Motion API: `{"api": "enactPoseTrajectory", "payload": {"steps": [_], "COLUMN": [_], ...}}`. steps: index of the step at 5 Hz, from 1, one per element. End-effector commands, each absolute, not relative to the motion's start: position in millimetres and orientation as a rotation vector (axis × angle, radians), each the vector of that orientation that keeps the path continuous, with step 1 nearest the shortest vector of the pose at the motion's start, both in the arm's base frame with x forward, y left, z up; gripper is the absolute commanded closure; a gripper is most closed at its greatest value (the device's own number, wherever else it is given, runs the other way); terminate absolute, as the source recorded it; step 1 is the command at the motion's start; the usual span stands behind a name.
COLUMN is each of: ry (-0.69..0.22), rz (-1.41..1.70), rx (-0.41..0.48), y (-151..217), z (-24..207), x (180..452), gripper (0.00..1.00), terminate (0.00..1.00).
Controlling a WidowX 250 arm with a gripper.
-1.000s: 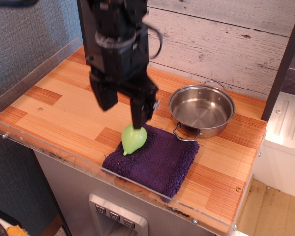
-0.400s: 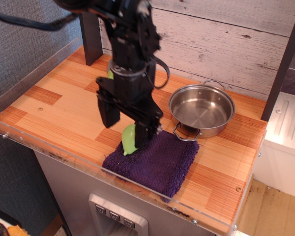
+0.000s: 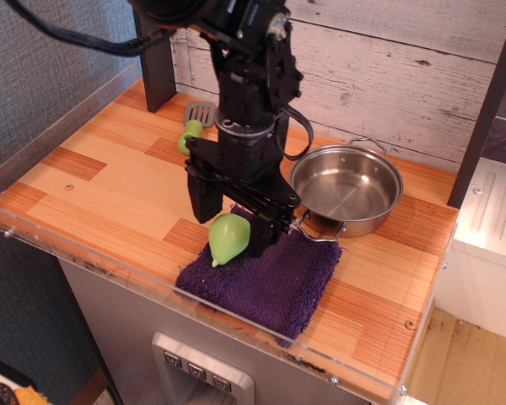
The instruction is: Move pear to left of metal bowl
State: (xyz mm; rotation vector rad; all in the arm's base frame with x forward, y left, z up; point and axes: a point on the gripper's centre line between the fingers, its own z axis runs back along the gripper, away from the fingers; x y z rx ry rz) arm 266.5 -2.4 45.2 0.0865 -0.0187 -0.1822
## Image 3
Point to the dark left shelf post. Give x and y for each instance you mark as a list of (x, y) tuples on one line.
[(158, 74)]

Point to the dark right shelf post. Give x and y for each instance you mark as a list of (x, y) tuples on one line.
[(480, 132)]

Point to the metal bowl with handles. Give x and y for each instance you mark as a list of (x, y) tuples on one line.
[(353, 184)]

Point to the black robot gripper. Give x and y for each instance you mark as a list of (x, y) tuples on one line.
[(243, 163)]

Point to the purple folded towel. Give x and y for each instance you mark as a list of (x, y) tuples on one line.
[(279, 290)]

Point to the grey toy fridge cabinet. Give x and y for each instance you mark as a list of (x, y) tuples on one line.
[(164, 346)]

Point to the dark shelf post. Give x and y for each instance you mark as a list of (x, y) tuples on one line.
[(480, 132), (158, 74)]

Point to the green handled grey spatula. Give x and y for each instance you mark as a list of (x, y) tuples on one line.
[(198, 116)]

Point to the clear acrylic guard rail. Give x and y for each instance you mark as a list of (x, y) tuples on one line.
[(113, 195)]

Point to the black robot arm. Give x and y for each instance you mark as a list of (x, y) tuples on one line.
[(257, 79)]

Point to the green toy pear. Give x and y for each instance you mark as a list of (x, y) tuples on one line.
[(229, 236)]

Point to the yellow object bottom left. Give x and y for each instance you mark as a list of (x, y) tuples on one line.
[(28, 396)]

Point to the white toy sink unit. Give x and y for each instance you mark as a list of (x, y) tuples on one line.
[(471, 284)]

